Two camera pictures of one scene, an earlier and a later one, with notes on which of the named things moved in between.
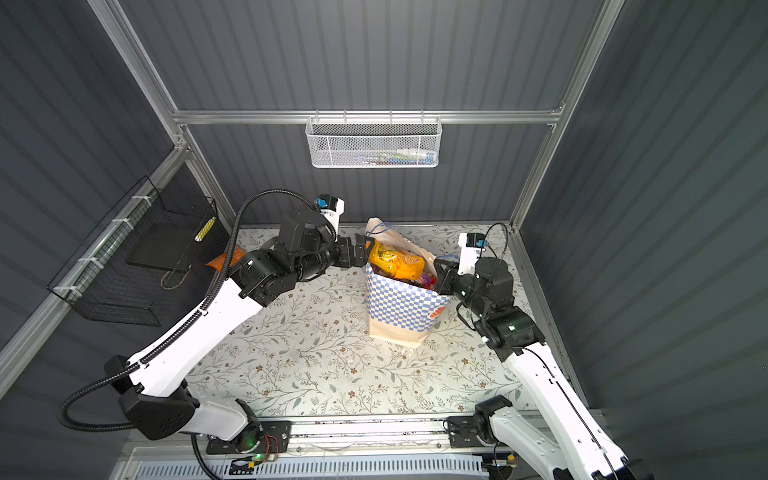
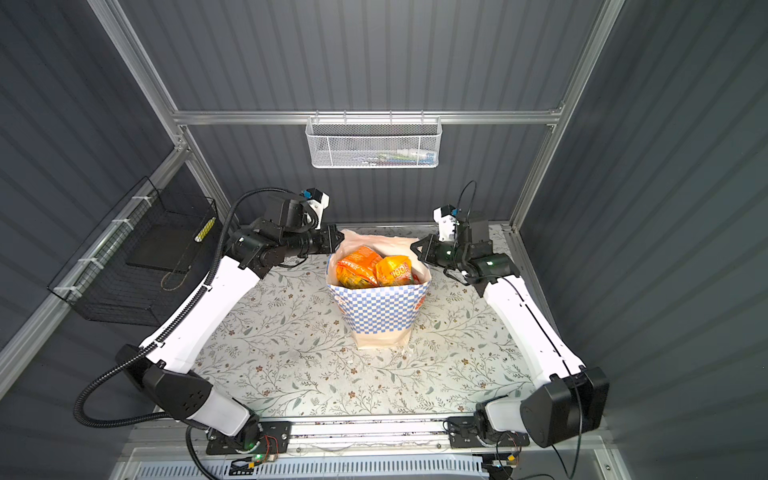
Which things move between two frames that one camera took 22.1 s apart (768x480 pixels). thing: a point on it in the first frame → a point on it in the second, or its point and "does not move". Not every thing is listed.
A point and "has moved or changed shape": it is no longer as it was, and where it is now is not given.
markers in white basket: x=400 y=156 does not move
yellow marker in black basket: x=204 y=230 does not move
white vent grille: x=453 y=467 does not move
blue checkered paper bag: x=400 y=311 has moved or changed shape
